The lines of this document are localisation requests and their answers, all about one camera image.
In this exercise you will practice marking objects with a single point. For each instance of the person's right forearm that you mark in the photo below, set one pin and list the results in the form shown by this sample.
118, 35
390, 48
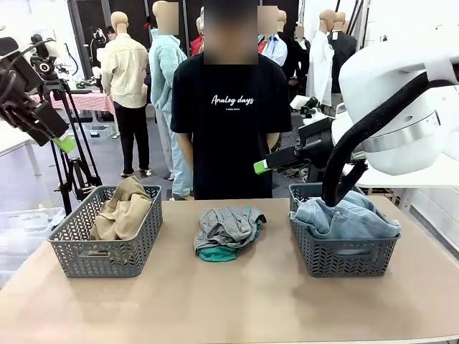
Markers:
184, 148

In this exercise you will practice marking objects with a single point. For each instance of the mannequin in red top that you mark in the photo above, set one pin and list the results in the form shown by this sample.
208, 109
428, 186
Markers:
196, 46

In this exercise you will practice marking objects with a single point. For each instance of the mannequin in white shirt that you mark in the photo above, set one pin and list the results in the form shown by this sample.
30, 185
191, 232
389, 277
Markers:
319, 71

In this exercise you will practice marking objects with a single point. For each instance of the mannequin in blue shirt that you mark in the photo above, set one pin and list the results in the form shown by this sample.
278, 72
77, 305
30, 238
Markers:
274, 46

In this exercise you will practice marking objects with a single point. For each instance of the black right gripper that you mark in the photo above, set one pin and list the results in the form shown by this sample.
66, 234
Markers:
317, 143

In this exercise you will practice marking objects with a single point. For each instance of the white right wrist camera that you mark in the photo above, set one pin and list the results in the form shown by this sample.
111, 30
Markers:
303, 104

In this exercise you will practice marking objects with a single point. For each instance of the black-haired background person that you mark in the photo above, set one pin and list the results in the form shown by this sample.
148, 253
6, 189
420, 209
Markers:
111, 33

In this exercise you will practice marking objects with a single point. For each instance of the table with pink checkered cloth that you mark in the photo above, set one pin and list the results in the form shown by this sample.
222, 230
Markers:
89, 102

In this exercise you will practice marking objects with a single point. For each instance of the grey plastic patterned basket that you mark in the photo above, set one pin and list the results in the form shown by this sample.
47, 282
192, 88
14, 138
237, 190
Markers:
344, 256
107, 258

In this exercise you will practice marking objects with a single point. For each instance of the grey garment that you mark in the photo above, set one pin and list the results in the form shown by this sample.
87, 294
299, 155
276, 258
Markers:
226, 225

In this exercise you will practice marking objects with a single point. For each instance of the light blue denim jeans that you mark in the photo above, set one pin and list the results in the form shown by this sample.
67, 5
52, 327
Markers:
355, 218

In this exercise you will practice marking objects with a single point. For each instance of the clear plastic storage bin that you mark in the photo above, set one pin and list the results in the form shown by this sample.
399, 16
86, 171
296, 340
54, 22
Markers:
25, 225

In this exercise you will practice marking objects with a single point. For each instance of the beige shirt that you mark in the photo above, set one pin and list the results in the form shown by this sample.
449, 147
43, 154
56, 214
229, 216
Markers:
122, 215

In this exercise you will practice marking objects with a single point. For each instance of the mannequin in light blue fleece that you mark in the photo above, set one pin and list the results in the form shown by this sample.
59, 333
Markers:
166, 71

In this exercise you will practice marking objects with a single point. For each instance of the black camera tripod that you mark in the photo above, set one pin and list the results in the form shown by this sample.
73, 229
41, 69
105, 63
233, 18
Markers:
68, 168

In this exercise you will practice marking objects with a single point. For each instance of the mannequin in cream shirt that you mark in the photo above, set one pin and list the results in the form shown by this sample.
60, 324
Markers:
125, 79

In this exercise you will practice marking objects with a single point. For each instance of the mannequin in black jacket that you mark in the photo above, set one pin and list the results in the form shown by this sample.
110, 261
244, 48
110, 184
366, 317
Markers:
295, 68

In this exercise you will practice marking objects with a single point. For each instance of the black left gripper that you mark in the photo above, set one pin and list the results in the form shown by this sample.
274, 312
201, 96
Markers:
21, 75

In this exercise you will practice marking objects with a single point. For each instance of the person's left forearm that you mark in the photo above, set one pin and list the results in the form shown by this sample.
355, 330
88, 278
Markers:
274, 139

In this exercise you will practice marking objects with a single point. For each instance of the teal green shorts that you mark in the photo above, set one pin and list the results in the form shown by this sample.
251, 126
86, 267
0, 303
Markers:
217, 255

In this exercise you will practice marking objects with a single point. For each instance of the person in black t-shirt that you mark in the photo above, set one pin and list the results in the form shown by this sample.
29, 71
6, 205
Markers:
229, 143

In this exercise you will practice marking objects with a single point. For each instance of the small white table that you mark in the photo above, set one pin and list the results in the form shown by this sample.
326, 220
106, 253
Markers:
14, 139

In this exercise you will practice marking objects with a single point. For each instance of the mannequin in black shirt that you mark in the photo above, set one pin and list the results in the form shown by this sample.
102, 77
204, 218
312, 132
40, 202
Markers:
342, 53

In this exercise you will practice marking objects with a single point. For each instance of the large white table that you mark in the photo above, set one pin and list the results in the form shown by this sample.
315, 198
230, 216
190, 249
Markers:
412, 179

